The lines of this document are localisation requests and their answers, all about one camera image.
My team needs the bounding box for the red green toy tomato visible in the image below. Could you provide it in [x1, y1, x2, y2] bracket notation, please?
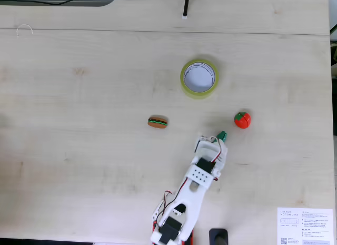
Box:
[233, 111, 252, 130]

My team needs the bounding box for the yellow tape roll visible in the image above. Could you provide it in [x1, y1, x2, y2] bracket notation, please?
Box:
[180, 58, 220, 100]

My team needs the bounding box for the toy hamburger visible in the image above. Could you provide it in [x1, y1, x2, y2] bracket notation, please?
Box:
[147, 115, 169, 130]

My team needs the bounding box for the black monitor stand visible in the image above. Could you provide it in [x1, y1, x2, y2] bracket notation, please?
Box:
[209, 228, 229, 245]

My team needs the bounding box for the white printed paper sheet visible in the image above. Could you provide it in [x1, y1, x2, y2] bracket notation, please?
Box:
[276, 207, 333, 245]

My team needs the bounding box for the white rubber band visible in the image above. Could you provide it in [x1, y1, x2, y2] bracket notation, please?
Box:
[16, 24, 34, 38]

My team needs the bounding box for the red gripper servo cable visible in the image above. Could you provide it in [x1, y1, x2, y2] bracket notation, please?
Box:
[209, 135, 224, 167]

